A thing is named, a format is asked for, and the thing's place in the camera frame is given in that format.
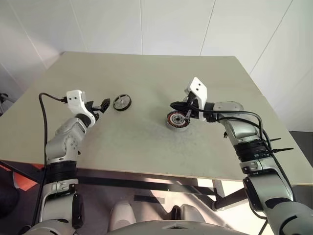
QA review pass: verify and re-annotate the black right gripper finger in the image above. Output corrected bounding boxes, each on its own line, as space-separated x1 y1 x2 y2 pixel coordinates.
183 110 197 124
170 100 191 110

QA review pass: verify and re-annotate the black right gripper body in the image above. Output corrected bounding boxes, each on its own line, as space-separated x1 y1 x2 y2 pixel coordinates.
183 92 200 119

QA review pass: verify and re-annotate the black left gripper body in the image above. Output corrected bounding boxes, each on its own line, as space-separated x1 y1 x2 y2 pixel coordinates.
84 99 101 120

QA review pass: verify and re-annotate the silver motor part with windings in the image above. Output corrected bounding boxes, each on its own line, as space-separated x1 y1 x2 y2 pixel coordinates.
166 110 191 132

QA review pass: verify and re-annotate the black ringed silver motor part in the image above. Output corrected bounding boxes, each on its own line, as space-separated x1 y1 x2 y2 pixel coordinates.
112 94 133 113

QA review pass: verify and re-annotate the black stand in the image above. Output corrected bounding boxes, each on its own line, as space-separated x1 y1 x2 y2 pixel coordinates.
0 92 13 116

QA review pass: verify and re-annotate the pale rounded shape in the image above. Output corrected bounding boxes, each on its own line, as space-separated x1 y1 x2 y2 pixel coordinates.
179 203 211 222
108 200 136 231

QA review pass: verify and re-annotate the orange red object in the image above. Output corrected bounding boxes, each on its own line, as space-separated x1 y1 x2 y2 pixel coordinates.
0 163 45 192

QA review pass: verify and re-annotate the grey robot torso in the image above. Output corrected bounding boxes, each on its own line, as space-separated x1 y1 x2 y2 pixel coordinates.
21 217 272 235

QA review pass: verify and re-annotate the dark rounded shape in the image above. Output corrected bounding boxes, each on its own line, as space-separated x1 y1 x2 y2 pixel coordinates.
0 175 21 216

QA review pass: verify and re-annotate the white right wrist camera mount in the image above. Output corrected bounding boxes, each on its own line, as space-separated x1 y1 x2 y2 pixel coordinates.
184 76 209 122

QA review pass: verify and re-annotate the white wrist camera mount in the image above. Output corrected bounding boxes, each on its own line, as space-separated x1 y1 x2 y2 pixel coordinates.
66 90 96 127
184 76 209 122

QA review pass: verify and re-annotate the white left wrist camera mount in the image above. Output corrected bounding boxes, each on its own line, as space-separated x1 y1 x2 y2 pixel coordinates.
66 90 96 127

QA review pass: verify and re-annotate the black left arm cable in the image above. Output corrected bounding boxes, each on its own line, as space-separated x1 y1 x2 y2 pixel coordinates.
30 92 69 228

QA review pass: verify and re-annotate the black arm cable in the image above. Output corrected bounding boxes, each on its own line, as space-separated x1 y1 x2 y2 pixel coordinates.
30 92 69 228
195 109 295 193

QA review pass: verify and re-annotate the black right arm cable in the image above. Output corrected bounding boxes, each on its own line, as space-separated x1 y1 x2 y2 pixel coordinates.
195 109 295 193

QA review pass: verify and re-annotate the dark metal table frame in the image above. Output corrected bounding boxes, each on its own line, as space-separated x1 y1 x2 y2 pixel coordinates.
0 159 248 212

